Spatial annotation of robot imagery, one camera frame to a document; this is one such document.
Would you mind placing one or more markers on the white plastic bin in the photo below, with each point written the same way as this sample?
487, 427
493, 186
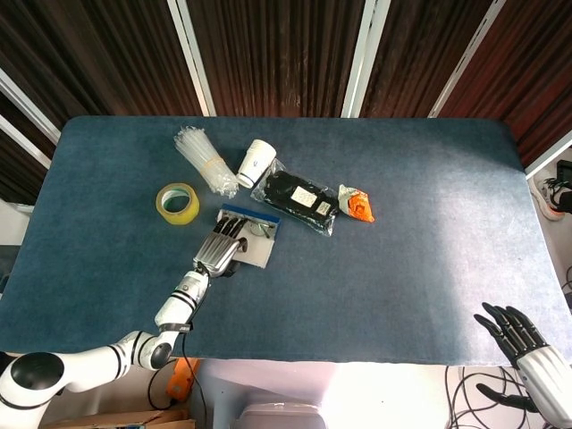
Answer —
281, 418

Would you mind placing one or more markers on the black eyeglasses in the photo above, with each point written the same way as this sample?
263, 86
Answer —
257, 230

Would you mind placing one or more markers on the white box with blue edge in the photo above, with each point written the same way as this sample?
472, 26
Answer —
259, 252

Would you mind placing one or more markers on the silver and black right robot hand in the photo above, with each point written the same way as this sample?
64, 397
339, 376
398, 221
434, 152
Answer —
549, 375

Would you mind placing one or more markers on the black gloves in plastic bag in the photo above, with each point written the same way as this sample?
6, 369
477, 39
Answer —
286, 187

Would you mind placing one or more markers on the blue table cloth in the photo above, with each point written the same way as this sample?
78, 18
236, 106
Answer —
357, 290

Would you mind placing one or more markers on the silver and black left robot hand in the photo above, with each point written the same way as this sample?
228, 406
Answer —
219, 254

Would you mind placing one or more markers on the white paper cup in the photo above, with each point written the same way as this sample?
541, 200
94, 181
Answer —
257, 161

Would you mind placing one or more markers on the brown pleated curtain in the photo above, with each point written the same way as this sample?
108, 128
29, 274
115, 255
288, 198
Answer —
286, 53

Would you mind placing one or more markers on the orange plastic device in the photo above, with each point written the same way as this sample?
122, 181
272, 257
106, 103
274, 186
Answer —
181, 380

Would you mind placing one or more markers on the bundle of clear straws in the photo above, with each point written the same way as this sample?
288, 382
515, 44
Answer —
201, 156

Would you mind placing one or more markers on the white partition frame post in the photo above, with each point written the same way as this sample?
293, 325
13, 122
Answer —
364, 58
467, 58
27, 105
192, 58

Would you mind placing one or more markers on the yellow packing tape roll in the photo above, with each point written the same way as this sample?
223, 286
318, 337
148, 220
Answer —
179, 218

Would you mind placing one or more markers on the brown cardboard box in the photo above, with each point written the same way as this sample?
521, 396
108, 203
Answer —
125, 421

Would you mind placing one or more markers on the white and orange sneaker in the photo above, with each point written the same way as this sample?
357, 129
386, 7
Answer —
552, 199

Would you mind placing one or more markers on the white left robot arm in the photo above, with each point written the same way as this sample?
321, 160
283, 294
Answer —
179, 304

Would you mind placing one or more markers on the orange and white snack packet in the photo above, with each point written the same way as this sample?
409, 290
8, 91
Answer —
359, 207

